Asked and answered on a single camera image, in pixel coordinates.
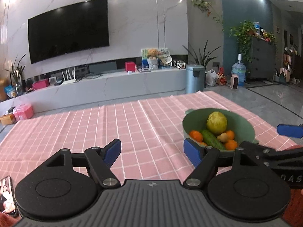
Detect leafy pothos plant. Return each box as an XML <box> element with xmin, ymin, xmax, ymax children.
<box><xmin>230</xmin><ymin>20</ymin><xmax>257</xmax><ymax>63</ymax></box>

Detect small pink heater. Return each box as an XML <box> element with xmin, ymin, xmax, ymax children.
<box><xmin>231</xmin><ymin>74</ymin><xmax>240</xmax><ymax>90</ymax></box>

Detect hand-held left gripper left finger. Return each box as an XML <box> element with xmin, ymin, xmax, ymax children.
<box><xmin>46</xmin><ymin>138</ymin><xmax>122</xmax><ymax>188</ymax></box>

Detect flat pink box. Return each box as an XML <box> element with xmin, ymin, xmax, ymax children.
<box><xmin>32</xmin><ymin>80</ymin><xmax>50</xmax><ymax>91</ymax></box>

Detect large orange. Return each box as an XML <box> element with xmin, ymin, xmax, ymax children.
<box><xmin>189</xmin><ymin>130</ymin><xmax>203</xmax><ymax>143</ymax></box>

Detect white plastic bag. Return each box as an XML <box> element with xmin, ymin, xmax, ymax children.
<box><xmin>205</xmin><ymin>69</ymin><xmax>217</xmax><ymax>87</ymax></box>

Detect pink storage box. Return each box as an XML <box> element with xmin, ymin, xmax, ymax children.
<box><xmin>13</xmin><ymin>103</ymin><xmax>34</xmax><ymax>121</ymax></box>

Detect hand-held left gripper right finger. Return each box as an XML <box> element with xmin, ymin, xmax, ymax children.
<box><xmin>183</xmin><ymin>138</ymin><xmax>261</xmax><ymax>188</ymax></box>

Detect grey marble television cabinet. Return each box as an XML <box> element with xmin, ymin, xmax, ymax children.
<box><xmin>0</xmin><ymin>57</ymin><xmax>188</xmax><ymax>114</ymax></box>

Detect potted green plant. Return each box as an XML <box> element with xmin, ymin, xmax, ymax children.
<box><xmin>5</xmin><ymin>53</ymin><xmax>26</xmax><ymax>95</ymax></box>

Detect green colander bowl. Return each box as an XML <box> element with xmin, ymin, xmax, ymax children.
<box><xmin>182</xmin><ymin>108</ymin><xmax>259</xmax><ymax>152</ymax></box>

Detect long-leaf floor plant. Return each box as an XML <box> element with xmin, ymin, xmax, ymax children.
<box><xmin>182</xmin><ymin>40</ymin><xmax>222</xmax><ymax>70</ymax></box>

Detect black cables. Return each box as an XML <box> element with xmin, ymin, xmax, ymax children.
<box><xmin>76</xmin><ymin>73</ymin><xmax>102</xmax><ymax>80</ymax></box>

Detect white router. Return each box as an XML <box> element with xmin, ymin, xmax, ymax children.
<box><xmin>61</xmin><ymin>67</ymin><xmax>77</xmax><ymax>86</ymax></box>

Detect black wall television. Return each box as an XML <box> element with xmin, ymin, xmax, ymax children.
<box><xmin>28</xmin><ymin>0</ymin><xmax>110</xmax><ymax>64</ymax></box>

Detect dark shelf rack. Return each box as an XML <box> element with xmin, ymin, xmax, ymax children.
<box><xmin>283</xmin><ymin>30</ymin><xmax>303</xmax><ymax>84</ymax></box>

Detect blue-grey pedal trash can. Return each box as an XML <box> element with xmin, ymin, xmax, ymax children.
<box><xmin>185</xmin><ymin>64</ymin><xmax>205</xmax><ymax>94</ymax></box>

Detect person's left forearm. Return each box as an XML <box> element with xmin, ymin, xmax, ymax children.
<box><xmin>0</xmin><ymin>211</ymin><xmax>23</xmax><ymax>227</ymax></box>

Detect hanging vine plant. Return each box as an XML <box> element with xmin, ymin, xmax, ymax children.
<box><xmin>191</xmin><ymin>0</ymin><xmax>224</xmax><ymax>31</ymax></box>

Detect blue snack bag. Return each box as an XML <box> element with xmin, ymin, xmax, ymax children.
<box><xmin>4</xmin><ymin>85</ymin><xmax>17</xmax><ymax>98</ymax></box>

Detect green cucumber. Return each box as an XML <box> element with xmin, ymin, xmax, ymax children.
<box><xmin>201</xmin><ymin>129</ymin><xmax>226</xmax><ymax>150</ymax></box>

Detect smartphone with photo screen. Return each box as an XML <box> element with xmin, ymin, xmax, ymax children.
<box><xmin>0</xmin><ymin>176</ymin><xmax>19</xmax><ymax>218</ymax></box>

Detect pink checkered tablecloth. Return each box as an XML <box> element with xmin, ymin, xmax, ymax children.
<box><xmin>0</xmin><ymin>90</ymin><xmax>300</xmax><ymax>190</ymax></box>

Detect red festive ornament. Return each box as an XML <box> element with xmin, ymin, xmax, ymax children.
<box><xmin>216</xmin><ymin>67</ymin><xmax>228</xmax><ymax>86</ymax></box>

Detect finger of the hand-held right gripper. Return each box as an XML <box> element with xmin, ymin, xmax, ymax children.
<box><xmin>243</xmin><ymin>141</ymin><xmax>303</xmax><ymax>171</ymax></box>
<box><xmin>276</xmin><ymin>124</ymin><xmax>303</xmax><ymax>139</ymax></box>

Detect teddy bear bouquet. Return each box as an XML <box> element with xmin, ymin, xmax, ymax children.
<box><xmin>147</xmin><ymin>48</ymin><xmax>159</xmax><ymax>71</ymax></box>

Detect blue water jug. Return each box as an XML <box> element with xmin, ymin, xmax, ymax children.
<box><xmin>231</xmin><ymin>54</ymin><xmax>247</xmax><ymax>87</ymax></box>

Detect dark drawer cabinet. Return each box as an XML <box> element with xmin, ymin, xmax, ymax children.
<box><xmin>246</xmin><ymin>37</ymin><xmax>277</xmax><ymax>81</ymax></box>

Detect cardboard box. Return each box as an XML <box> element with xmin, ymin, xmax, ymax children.
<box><xmin>0</xmin><ymin>113</ymin><xmax>16</xmax><ymax>125</ymax></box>

